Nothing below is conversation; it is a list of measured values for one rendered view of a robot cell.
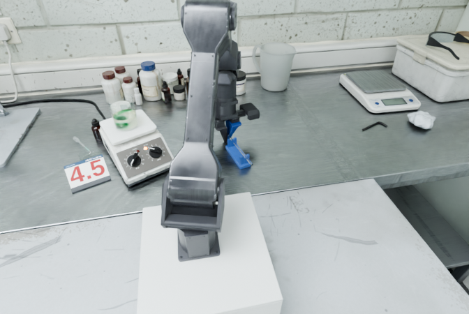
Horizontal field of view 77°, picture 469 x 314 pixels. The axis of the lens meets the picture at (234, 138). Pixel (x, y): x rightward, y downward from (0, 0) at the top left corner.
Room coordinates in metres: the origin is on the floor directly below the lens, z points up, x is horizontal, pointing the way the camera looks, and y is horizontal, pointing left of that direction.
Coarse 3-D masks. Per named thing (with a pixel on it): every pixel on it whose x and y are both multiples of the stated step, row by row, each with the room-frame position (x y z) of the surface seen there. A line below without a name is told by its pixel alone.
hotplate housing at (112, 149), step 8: (104, 136) 0.62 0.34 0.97; (144, 136) 0.61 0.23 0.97; (152, 136) 0.62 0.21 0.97; (160, 136) 0.62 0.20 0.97; (104, 144) 0.64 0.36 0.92; (120, 144) 0.58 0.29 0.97; (128, 144) 0.58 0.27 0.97; (136, 144) 0.58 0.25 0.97; (112, 152) 0.55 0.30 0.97; (120, 168) 0.52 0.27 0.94; (160, 168) 0.54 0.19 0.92; (168, 168) 0.56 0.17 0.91; (136, 176) 0.51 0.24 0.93; (144, 176) 0.52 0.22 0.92; (152, 176) 0.53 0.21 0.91; (128, 184) 0.50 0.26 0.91
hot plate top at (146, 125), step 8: (136, 112) 0.70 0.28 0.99; (104, 120) 0.66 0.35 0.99; (112, 120) 0.66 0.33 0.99; (144, 120) 0.66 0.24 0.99; (104, 128) 0.62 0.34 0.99; (112, 128) 0.62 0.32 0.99; (136, 128) 0.62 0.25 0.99; (144, 128) 0.62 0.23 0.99; (152, 128) 0.62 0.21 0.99; (112, 136) 0.59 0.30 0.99; (120, 136) 0.59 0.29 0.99; (128, 136) 0.59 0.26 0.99; (136, 136) 0.59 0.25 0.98; (112, 144) 0.56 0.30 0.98
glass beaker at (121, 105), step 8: (112, 96) 0.66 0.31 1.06; (120, 96) 0.67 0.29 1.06; (128, 96) 0.66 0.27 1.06; (112, 104) 0.65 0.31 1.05; (120, 104) 0.66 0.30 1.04; (128, 104) 0.62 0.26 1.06; (112, 112) 0.61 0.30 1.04; (120, 112) 0.61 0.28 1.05; (128, 112) 0.62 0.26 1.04; (120, 120) 0.61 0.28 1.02; (128, 120) 0.61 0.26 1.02; (136, 120) 0.63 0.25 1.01; (120, 128) 0.61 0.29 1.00; (128, 128) 0.61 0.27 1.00
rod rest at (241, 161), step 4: (228, 140) 0.64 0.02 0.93; (236, 140) 0.65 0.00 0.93; (228, 144) 0.64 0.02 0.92; (232, 144) 0.65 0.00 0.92; (228, 148) 0.64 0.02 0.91; (232, 148) 0.64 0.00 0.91; (236, 148) 0.64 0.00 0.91; (228, 152) 0.63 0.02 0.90; (232, 152) 0.62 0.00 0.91; (236, 152) 0.62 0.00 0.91; (240, 152) 0.62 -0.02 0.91; (232, 156) 0.61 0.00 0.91; (236, 156) 0.60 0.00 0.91; (240, 156) 0.57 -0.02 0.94; (248, 156) 0.58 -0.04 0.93; (236, 160) 0.59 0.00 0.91; (240, 160) 0.57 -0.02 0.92; (244, 160) 0.58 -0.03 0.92; (240, 164) 0.57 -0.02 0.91; (244, 164) 0.57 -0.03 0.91; (248, 164) 0.57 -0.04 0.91; (240, 168) 0.56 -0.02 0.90
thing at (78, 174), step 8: (96, 160) 0.56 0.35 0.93; (72, 168) 0.53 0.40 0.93; (80, 168) 0.54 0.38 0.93; (88, 168) 0.54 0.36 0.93; (96, 168) 0.54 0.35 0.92; (104, 168) 0.55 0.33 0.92; (72, 176) 0.52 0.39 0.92; (80, 176) 0.52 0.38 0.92; (88, 176) 0.52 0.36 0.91; (96, 176) 0.53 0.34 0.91; (72, 184) 0.50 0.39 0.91
